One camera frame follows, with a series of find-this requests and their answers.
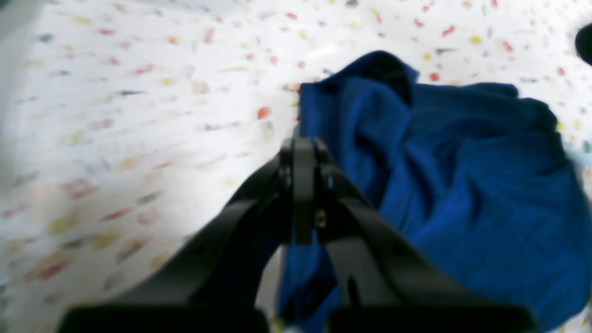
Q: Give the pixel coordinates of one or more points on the navy blue t-shirt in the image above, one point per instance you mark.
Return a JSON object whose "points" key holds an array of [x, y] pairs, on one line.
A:
{"points": [[474, 176]]}

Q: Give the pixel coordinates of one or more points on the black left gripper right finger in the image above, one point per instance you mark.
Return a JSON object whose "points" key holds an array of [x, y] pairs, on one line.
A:
{"points": [[386, 284]]}

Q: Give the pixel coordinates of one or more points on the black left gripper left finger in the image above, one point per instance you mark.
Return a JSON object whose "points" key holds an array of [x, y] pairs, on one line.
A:
{"points": [[210, 286]]}

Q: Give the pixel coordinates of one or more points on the terrazzo pattern table cloth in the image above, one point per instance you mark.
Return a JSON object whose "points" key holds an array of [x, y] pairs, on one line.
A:
{"points": [[127, 124]]}

